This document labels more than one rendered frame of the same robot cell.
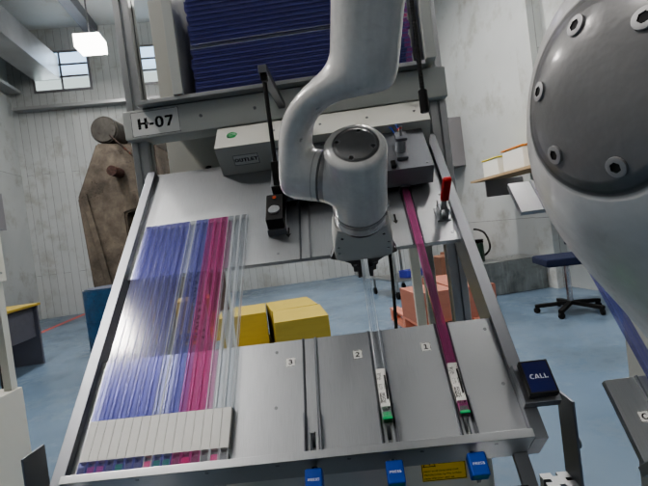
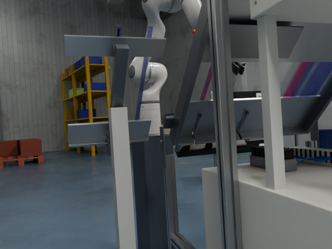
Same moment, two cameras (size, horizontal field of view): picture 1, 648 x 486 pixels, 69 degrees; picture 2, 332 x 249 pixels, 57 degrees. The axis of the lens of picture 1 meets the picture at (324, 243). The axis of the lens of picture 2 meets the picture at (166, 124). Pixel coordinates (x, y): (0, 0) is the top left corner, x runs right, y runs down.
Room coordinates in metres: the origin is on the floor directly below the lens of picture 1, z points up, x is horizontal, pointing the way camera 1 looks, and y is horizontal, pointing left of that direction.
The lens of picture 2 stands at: (1.84, -0.73, 0.79)
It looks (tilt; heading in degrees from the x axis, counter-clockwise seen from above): 1 degrees down; 159
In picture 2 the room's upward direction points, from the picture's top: 4 degrees counter-clockwise
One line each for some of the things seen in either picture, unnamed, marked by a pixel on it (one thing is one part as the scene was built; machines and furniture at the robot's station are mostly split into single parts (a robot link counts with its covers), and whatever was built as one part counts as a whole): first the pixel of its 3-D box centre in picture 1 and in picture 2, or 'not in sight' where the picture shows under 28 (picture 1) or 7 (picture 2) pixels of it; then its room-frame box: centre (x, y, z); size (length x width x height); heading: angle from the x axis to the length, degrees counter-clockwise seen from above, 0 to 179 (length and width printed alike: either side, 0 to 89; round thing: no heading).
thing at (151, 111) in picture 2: not in sight; (150, 119); (0.18, -0.21, 0.79); 0.19 x 0.19 x 0.18
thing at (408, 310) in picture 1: (439, 303); not in sight; (4.51, -1.03, 0.20); 1.11 x 0.76 x 0.40; 8
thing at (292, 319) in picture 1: (272, 337); not in sight; (3.83, 0.52, 0.22); 1.21 x 0.86 x 0.44; 7
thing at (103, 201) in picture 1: (145, 222); not in sight; (6.82, 2.53, 1.49); 1.54 x 1.33 x 2.98; 98
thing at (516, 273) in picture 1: (498, 257); not in sight; (6.00, -2.18, 0.41); 0.85 x 0.70 x 0.81; 98
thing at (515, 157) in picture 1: (526, 157); not in sight; (5.50, -2.47, 1.59); 0.47 x 0.38 x 0.26; 8
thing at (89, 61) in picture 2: not in sight; (85, 107); (-7.31, 0.21, 1.31); 2.86 x 0.77 x 2.62; 8
